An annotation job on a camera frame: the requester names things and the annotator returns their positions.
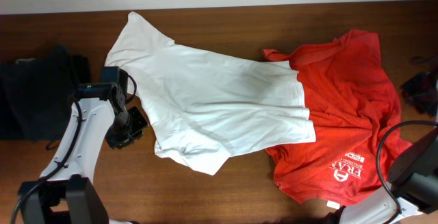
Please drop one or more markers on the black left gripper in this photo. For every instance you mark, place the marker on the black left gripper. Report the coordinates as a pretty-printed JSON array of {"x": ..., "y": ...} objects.
[{"x": 137, "y": 125}]

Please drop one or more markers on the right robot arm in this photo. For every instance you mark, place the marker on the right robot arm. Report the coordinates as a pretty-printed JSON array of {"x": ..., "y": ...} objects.
[{"x": 409, "y": 190}]

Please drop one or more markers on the white t-shirt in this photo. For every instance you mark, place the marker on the white t-shirt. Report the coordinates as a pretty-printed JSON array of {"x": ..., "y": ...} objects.
[{"x": 206, "y": 107}]

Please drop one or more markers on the red printed t-shirt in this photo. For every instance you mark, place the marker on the red printed t-shirt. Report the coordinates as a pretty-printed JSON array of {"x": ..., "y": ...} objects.
[{"x": 352, "y": 104}]

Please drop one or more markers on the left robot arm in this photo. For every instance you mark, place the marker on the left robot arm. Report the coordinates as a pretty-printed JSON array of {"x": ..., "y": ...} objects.
[{"x": 64, "y": 192}]

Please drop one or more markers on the folded black clothes stack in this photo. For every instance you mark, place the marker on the folded black clothes stack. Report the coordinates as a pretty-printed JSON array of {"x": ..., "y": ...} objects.
[{"x": 35, "y": 94}]

